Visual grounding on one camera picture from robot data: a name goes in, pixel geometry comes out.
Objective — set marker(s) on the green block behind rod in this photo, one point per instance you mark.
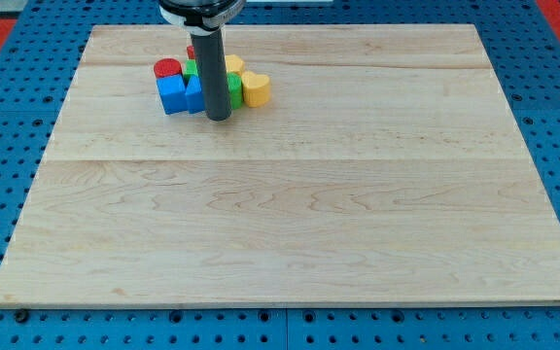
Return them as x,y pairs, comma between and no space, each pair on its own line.
189,69

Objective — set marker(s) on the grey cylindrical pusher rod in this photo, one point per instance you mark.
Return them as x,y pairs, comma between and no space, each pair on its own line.
212,73

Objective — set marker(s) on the blue triangular block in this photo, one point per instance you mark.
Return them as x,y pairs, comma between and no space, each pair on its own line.
194,96

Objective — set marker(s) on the red block at back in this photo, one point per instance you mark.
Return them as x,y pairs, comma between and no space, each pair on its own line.
190,52

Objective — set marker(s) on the red cylinder block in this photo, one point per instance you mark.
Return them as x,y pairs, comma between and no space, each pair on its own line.
167,67

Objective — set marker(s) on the yellow block at back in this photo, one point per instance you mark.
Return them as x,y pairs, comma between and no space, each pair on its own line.
235,64

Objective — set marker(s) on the blue cube block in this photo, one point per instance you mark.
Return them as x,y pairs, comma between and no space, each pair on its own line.
172,94

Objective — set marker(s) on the yellow heart block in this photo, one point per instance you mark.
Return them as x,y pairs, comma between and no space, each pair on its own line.
256,89

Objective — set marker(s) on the light wooden board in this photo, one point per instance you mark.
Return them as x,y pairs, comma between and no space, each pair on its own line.
386,170

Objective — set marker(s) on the green cylinder block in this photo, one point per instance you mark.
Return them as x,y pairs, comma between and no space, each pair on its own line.
234,85

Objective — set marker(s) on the blue perforated table plate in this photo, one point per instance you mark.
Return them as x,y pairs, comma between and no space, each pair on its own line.
37,65

